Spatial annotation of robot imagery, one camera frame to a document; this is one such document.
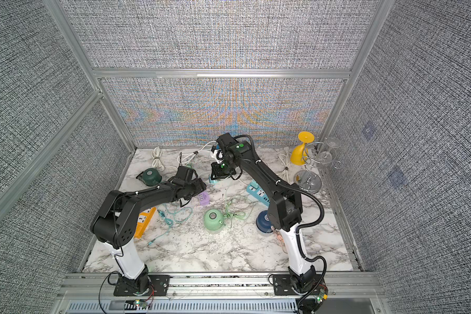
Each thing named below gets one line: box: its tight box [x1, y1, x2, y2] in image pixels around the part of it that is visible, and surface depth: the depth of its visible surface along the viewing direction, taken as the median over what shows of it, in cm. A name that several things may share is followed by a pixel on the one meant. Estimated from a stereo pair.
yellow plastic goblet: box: [290, 130, 315, 166], surface depth 93 cm
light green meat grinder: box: [203, 208, 226, 235], surface depth 82 cm
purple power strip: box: [198, 190, 210, 206], surface depth 97 cm
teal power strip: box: [245, 181, 271, 207], surface depth 99 cm
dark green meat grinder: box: [135, 168, 163, 187], surface depth 97 cm
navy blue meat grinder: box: [255, 209, 274, 233], surface depth 81 cm
